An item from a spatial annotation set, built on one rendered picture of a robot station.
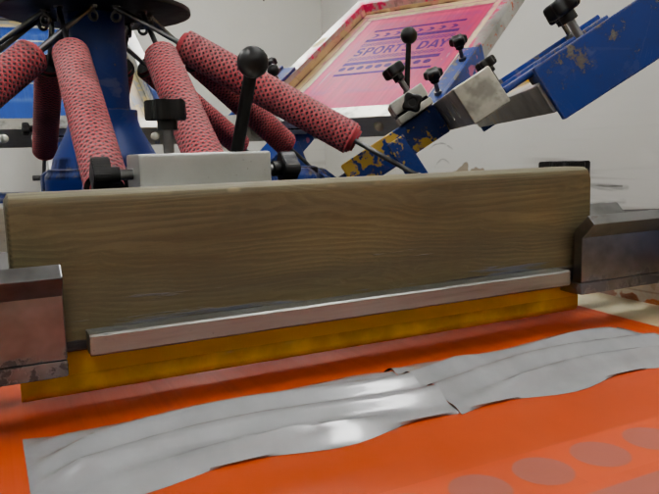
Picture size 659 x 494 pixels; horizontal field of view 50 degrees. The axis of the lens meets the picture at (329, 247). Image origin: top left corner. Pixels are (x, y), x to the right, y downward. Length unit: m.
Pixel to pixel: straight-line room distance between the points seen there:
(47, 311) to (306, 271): 0.13
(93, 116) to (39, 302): 0.57
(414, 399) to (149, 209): 0.16
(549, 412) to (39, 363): 0.23
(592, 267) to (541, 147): 2.72
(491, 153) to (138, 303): 3.15
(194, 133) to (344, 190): 0.51
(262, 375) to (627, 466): 0.19
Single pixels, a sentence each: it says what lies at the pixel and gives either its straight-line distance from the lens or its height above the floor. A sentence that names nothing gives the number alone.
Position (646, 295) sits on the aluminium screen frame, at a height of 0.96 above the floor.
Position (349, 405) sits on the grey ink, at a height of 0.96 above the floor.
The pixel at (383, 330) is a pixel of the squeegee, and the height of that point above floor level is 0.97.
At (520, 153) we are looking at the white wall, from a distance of 3.30.
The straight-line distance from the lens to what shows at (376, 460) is 0.29.
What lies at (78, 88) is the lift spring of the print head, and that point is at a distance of 0.94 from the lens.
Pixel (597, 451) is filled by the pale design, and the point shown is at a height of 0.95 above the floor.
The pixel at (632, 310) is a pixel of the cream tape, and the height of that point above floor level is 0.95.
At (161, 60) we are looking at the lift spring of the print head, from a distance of 1.03.
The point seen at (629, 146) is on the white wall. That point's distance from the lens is 2.88.
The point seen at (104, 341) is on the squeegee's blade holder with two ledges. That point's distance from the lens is 0.34.
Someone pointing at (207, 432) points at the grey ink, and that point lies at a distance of 0.31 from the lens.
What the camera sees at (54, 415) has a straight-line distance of 0.37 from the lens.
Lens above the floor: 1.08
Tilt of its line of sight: 8 degrees down
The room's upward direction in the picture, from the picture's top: 2 degrees counter-clockwise
